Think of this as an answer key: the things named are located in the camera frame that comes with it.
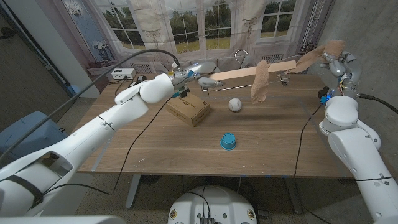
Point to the small blue-lidded container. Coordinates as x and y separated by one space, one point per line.
228 141

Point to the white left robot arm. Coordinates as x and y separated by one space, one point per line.
93 137

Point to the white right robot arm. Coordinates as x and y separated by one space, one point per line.
357 149

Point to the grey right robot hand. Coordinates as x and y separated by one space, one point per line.
353 67

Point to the brown cardboard box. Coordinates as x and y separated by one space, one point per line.
189 110

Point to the printed window scene backdrop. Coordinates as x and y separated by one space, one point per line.
202 31

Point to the tan elastic arm wrap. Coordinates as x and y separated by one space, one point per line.
261 81

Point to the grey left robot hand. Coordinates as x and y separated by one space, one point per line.
199 69

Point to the wooden strip with metal brackets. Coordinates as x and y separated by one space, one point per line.
236 73

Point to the white robot body edge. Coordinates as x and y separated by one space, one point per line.
62 221

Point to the white power strip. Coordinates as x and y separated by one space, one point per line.
122 73

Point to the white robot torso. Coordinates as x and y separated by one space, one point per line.
214 202

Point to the grey metal table leg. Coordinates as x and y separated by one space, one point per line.
133 189
294 196

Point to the white baseball red stitching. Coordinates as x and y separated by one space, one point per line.
235 104

